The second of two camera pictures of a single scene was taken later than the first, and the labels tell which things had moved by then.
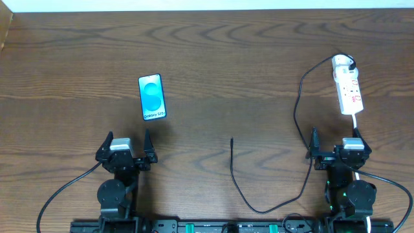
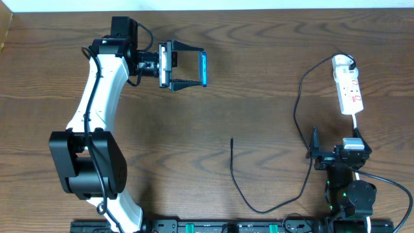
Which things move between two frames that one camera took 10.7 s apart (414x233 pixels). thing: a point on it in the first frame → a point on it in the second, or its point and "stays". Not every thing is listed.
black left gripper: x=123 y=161 → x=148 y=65
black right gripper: x=338 y=155 stays
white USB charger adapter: x=341 y=63 stays
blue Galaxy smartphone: x=151 y=97 → x=202 y=68
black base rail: x=233 y=226 stays
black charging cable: x=353 y=67 stays
